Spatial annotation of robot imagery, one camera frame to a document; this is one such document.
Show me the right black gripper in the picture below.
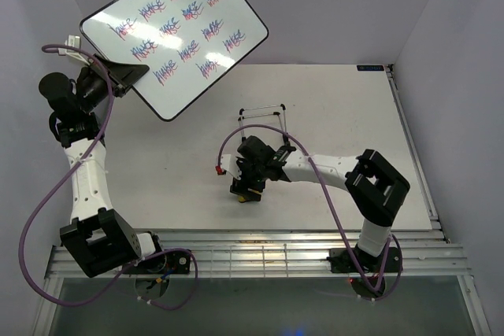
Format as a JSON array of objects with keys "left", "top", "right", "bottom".
[{"left": 230, "top": 156, "right": 267, "bottom": 202}]

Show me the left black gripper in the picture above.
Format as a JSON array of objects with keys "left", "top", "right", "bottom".
[{"left": 77, "top": 54, "right": 149, "bottom": 113}]

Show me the white whiteboard black frame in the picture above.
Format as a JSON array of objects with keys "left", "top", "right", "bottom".
[{"left": 80, "top": 0, "right": 269, "bottom": 122}]

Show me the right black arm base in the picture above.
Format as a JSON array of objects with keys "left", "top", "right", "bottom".
[{"left": 325, "top": 247, "right": 399, "bottom": 274}]

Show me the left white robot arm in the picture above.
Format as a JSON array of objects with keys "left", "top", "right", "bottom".
[{"left": 39, "top": 58, "right": 167, "bottom": 277}]

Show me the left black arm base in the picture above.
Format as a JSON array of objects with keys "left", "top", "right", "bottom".
[{"left": 128, "top": 250, "right": 191, "bottom": 276}]

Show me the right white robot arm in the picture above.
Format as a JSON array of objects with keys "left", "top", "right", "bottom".
[{"left": 217, "top": 136, "right": 410, "bottom": 271}]

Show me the right blue table label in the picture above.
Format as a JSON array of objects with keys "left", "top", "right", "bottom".
[{"left": 357, "top": 65, "right": 384, "bottom": 72}]

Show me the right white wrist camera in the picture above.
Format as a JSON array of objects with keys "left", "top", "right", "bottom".
[{"left": 215, "top": 154, "right": 241, "bottom": 180}]

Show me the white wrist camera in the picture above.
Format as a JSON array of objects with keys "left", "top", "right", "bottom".
[
  {"left": 215, "top": 154, "right": 241, "bottom": 180},
  {"left": 57, "top": 35, "right": 93, "bottom": 65}
]

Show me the metal wire board stand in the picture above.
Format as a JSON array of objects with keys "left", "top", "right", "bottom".
[{"left": 238, "top": 103, "right": 291, "bottom": 146}]

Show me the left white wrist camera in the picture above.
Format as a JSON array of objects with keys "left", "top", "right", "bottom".
[{"left": 57, "top": 35, "right": 93, "bottom": 65}]

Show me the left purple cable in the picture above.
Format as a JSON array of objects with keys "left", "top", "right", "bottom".
[{"left": 18, "top": 44, "right": 201, "bottom": 312}]

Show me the purple cable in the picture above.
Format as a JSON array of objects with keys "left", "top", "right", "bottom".
[
  {"left": 18, "top": 44, "right": 201, "bottom": 312},
  {"left": 215, "top": 124, "right": 404, "bottom": 302}
]

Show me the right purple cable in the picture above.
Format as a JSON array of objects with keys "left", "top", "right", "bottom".
[{"left": 215, "top": 124, "right": 404, "bottom": 302}]

